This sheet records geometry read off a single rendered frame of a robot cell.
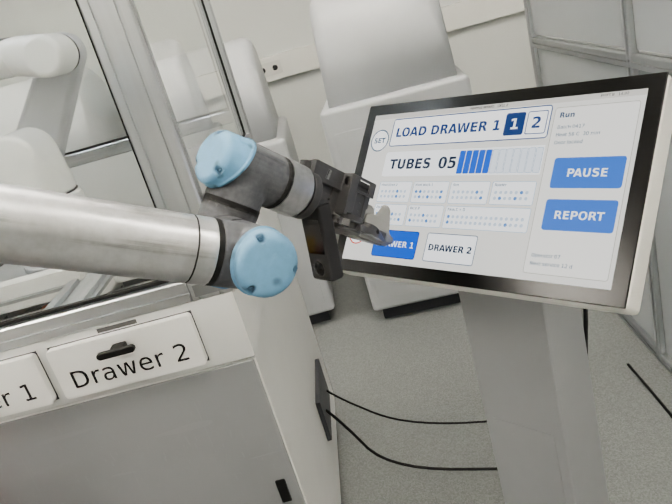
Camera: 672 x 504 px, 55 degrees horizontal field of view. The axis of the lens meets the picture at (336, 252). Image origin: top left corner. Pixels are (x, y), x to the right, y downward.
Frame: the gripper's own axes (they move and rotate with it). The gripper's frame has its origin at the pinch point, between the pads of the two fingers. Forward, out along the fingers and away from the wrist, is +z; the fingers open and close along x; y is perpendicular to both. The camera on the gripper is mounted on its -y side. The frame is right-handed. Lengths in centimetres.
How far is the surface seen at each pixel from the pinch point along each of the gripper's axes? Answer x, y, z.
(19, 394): 62, -42, -25
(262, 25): 263, 159, 133
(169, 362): 41, -29, -8
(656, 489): -10, -36, 115
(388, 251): 1.0, -0.7, 2.5
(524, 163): -20.6, 14.1, 2.5
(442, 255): -9.9, -0.5, 2.5
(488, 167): -14.7, 13.6, 2.5
